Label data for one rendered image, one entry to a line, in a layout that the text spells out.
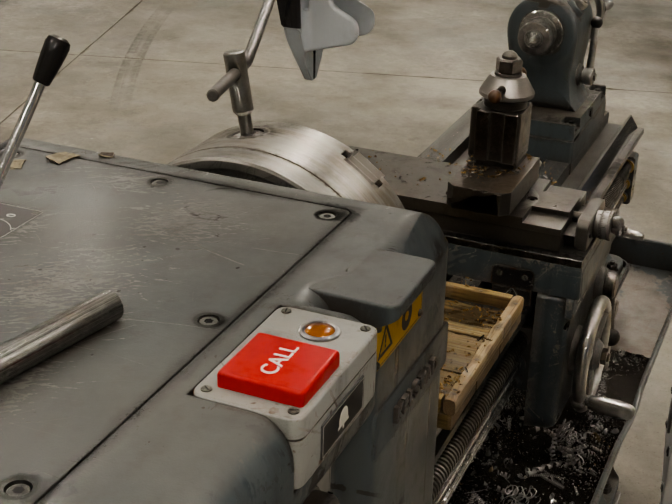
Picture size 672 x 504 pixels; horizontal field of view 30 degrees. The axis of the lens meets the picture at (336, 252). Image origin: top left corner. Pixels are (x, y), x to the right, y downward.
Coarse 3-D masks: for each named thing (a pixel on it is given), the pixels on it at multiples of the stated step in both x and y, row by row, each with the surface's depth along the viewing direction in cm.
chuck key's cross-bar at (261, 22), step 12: (264, 0) 141; (264, 12) 138; (264, 24) 136; (252, 36) 133; (252, 48) 131; (252, 60) 130; (228, 72) 123; (240, 72) 125; (216, 84) 118; (228, 84) 120; (216, 96) 117
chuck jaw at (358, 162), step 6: (354, 156) 132; (360, 156) 133; (348, 162) 128; (354, 162) 128; (360, 162) 129; (366, 162) 133; (354, 168) 128; (360, 168) 128; (366, 168) 129; (372, 168) 133; (366, 174) 128; (372, 174) 129; (378, 174) 132; (372, 180) 128
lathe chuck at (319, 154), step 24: (216, 144) 126; (240, 144) 124; (264, 144) 124; (288, 144) 125; (312, 144) 126; (336, 144) 128; (312, 168) 122; (336, 168) 124; (336, 192) 121; (360, 192) 124; (384, 192) 127
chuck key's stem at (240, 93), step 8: (224, 56) 125; (232, 56) 124; (240, 56) 124; (232, 64) 124; (240, 64) 125; (240, 80) 125; (248, 80) 126; (232, 88) 125; (240, 88) 125; (248, 88) 126; (232, 96) 126; (240, 96) 126; (248, 96) 126; (232, 104) 126; (240, 104) 126; (248, 104) 126; (240, 112) 126; (248, 112) 126; (240, 120) 127; (248, 120) 127; (240, 128) 127; (248, 128) 127; (240, 136) 128
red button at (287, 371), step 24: (264, 336) 82; (240, 360) 80; (264, 360) 80; (288, 360) 80; (312, 360) 80; (336, 360) 81; (240, 384) 78; (264, 384) 77; (288, 384) 77; (312, 384) 77
